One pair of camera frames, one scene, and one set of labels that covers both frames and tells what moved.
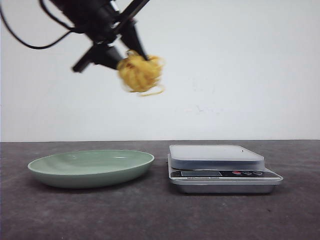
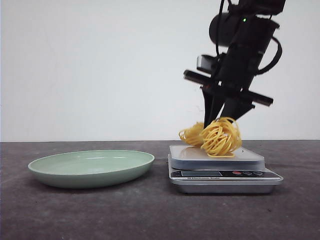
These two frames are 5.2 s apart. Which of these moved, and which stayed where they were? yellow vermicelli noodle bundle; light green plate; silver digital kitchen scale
Moved: yellow vermicelli noodle bundle
Stayed: silver digital kitchen scale; light green plate
